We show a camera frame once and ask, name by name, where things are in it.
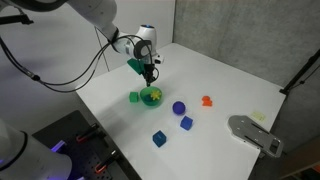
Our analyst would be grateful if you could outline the black orange toggle clamp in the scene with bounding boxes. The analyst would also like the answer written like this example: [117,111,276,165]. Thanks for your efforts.
[94,149,120,174]
[75,123,101,144]

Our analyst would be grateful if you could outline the black perforated breadboard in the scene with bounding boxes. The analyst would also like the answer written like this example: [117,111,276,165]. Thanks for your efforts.
[32,110,143,180]

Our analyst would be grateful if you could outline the orange toy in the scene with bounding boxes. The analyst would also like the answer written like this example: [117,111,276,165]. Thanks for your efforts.
[201,95,213,108]

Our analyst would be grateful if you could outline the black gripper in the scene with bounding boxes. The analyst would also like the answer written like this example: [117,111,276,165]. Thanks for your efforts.
[142,60,160,88]

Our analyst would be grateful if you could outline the black pole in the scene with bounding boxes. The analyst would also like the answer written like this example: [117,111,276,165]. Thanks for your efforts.
[279,48,320,96]

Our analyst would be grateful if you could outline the grey metal mounting plate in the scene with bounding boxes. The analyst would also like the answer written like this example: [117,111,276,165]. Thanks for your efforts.
[227,114,284,159]

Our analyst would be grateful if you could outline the dark blue toy cube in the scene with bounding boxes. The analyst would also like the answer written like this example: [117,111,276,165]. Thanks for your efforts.
[152,130,168,148]

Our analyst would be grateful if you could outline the pale yellow sticker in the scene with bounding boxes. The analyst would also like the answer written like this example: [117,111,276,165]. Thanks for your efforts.
[250,110,267,122]

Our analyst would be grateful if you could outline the yellow star toy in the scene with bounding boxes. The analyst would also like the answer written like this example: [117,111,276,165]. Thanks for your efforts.
[149,89,162,101]

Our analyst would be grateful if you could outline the royal blue toy cube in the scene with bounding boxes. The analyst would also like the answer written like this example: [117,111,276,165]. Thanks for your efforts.
[179,115,194,131]

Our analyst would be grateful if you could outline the purple spiky ball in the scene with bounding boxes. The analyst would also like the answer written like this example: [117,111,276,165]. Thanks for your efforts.
[172,100,187,116]

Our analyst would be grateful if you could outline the green toy cube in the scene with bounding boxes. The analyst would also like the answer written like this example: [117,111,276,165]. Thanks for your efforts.
[128,91,140,104]

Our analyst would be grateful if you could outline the black bracket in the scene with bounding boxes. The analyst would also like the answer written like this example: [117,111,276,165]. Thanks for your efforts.
[0,13,35,26]

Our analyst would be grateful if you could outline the green bowl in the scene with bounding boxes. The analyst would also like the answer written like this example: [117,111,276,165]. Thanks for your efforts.
[139,86,164,108]

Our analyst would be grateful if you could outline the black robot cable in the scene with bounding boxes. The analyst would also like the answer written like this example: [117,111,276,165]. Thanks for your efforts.
[0,33,155,94]

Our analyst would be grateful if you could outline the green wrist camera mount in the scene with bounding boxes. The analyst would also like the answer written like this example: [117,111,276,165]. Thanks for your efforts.
[126,58,146,75]

